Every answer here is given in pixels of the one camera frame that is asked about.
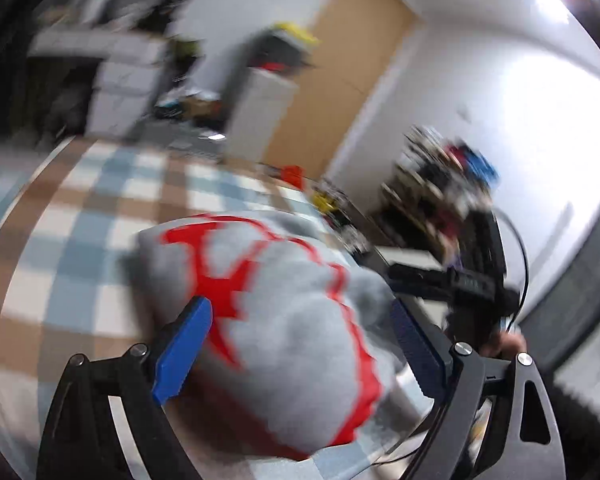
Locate grey hoodie with red print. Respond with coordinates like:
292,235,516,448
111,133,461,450
135,210,405,460

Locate person's right hand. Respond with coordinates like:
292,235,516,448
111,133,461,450
479,332,528,360

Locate plaid bed sheet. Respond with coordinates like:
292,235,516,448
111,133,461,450
0,139,429,479

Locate yellow sneakers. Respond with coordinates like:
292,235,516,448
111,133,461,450
311,190,342,216

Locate orange plastic bag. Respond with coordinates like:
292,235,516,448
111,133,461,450
279,165,304,191

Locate stack of white boxes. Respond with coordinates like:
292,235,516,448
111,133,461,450
28,26,169,139

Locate wooden door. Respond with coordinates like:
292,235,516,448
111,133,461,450
263,0,417,179

